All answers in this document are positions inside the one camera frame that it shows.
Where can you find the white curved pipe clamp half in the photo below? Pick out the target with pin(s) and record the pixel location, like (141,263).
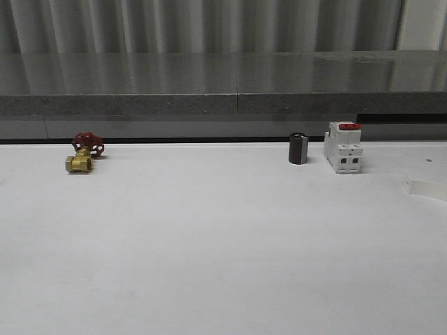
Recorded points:
(429,189)

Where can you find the black cylindrical capacitor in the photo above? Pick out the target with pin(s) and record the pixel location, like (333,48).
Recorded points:
(298,146)

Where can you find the brass valve red handwheel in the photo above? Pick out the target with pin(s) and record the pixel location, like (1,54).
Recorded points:
(87,146)

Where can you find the grey stone counter ledge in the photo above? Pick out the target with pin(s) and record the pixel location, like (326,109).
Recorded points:
(311,85)

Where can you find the white circuit breaker red switch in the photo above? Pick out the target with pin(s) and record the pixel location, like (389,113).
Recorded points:
(342,147)

